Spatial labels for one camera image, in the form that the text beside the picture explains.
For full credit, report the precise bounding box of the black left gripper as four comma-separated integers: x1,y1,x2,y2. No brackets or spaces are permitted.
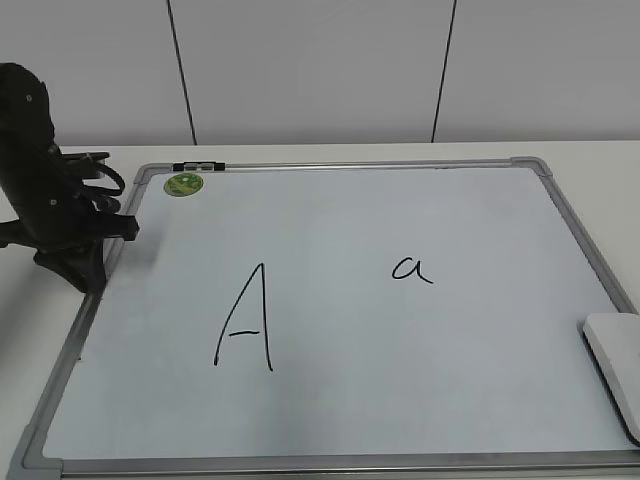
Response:
1,144,138,293

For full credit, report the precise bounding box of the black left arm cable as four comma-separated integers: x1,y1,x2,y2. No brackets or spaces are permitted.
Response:
59,152,126,214

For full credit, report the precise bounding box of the whiteboard with grey frame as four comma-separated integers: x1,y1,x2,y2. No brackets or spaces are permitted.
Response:
8,157,639,479

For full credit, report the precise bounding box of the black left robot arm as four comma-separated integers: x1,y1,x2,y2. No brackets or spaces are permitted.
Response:
1,63,139,293

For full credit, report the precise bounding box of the white rectangular whiteboard eraser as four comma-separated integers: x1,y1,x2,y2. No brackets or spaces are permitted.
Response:
582,313,639,445

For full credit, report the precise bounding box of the black clip on frame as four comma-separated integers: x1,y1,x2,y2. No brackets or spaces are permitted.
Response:
172,162,226,172

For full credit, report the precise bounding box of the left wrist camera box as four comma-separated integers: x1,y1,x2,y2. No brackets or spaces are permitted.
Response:
61,152,110,180

